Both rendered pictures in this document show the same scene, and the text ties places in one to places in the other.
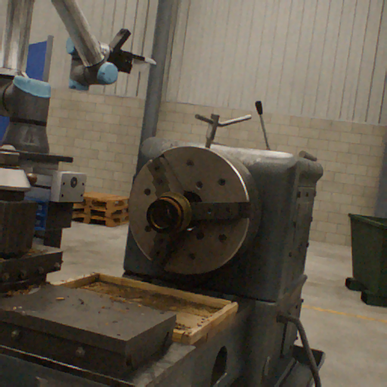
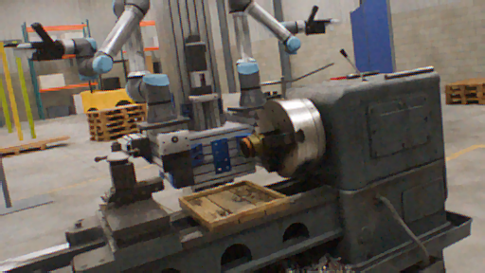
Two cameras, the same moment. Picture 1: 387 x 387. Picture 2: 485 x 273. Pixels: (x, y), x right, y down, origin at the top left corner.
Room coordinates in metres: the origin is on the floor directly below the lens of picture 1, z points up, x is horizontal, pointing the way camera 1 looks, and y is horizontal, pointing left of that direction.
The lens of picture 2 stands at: (0.16, -1.08, 1.38)
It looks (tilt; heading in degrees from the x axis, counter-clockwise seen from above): 8 degrees down; 39
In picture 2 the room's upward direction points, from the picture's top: 7 degrees counter-clockwise
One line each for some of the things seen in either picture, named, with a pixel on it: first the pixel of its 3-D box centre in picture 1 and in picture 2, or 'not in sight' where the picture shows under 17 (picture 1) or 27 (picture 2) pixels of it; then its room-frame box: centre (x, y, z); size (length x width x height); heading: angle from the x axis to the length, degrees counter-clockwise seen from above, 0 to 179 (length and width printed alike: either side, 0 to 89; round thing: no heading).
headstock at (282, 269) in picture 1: (230, 211); (362, 122); (1.79, -0.13, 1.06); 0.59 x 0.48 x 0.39; 160
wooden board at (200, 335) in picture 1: (134, 307); (231, 202); (1.14, 0.09, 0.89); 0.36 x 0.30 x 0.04; 70
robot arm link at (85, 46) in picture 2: not in sight; (82, 46); (1.06, 0.86, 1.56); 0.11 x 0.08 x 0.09; 0
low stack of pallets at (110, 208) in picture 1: (100, 208); (476, 90); (9.62, 1.54, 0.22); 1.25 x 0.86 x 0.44; 170
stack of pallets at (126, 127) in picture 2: not in sight; (118, 121); (5.37, 8.89, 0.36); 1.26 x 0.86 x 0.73; 178
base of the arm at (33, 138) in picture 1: (26, 135); (251, 95); (1.79, 0.55, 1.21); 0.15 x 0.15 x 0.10
